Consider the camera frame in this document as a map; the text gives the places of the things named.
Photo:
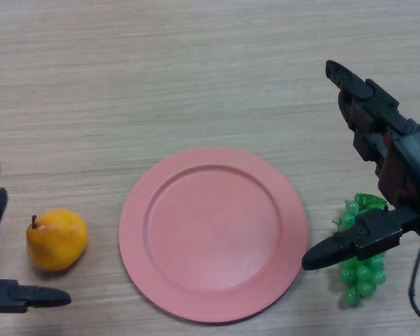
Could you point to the green grape bunch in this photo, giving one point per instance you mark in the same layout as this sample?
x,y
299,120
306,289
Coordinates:
x,y
362,280

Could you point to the yellow pear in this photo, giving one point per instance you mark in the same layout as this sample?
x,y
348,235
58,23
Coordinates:
x,y
57,241

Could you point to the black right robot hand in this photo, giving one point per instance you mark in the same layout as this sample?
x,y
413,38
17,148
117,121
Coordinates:
x,y
406,157

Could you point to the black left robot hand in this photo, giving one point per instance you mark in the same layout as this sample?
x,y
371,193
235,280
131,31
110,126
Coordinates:
x,y
21,297

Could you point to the pink round plate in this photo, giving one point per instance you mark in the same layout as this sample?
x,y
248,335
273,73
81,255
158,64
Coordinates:
x,y
213,234

